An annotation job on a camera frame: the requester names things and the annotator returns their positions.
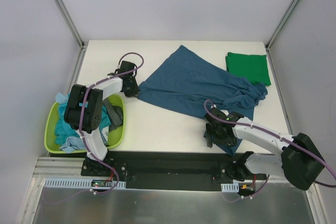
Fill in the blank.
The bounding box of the left white cable duct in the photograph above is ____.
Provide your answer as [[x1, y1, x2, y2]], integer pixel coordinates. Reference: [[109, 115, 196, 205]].
[[44, 178, 126, 190]]

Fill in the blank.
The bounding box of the dark grey t shirt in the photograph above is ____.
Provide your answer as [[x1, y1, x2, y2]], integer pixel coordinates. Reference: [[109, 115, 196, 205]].
[[103, 99, 123, 132]]

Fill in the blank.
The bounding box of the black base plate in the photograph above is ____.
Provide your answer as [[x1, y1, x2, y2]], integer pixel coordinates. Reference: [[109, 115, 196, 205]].
[[81, 151, 268, 190]]

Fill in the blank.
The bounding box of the dark blue t shirt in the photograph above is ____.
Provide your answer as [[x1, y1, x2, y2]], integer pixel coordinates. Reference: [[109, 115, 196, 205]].
[[137, 45, 269, 157]]

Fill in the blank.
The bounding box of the right aluminium frame post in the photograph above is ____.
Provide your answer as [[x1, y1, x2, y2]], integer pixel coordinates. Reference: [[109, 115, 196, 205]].
[[265, 0, 301, 51]]

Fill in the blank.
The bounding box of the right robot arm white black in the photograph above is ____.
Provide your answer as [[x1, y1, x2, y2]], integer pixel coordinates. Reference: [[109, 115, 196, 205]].
[[204, 107, 324, 190]]

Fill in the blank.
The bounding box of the left aluminium frame post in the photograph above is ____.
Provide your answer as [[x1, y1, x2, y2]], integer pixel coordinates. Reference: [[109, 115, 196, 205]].
[[54, 0, 85, 49]]

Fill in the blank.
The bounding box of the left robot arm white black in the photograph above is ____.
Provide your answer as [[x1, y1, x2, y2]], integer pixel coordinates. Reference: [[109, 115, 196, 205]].
[[64, 60, 143, 176]]

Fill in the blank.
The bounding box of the light blue t shirt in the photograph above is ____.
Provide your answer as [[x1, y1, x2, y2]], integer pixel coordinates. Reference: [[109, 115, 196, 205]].
[[55, 92, 87, 154]]

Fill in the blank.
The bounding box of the aluminium frame post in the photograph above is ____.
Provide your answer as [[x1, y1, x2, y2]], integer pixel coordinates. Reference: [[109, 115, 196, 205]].
[[265, 0, 301, 51], [54, 0, 85, 49]]

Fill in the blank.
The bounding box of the lime green plastic basket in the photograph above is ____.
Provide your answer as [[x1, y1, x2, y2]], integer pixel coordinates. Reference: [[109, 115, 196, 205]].
[[44, 102, 125, 154]]

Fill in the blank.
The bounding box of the turquoise t shirt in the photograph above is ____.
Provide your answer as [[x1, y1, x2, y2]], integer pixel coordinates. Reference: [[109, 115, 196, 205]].
[[55, 93, 111, 145]]

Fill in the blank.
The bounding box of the right white cable duct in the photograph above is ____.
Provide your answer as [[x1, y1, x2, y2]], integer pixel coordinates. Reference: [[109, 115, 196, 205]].
[[220, 183, 239, 193]]

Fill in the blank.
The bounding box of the white cable duct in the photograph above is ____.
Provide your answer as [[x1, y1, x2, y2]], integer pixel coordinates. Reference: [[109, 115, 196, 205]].
[[220, 183, 239, 193], [44, 178, 126, 190]]

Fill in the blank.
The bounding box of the folded green t shirt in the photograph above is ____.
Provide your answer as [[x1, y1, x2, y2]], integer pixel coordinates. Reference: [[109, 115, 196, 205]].
[[225, 52, 271, 86]]

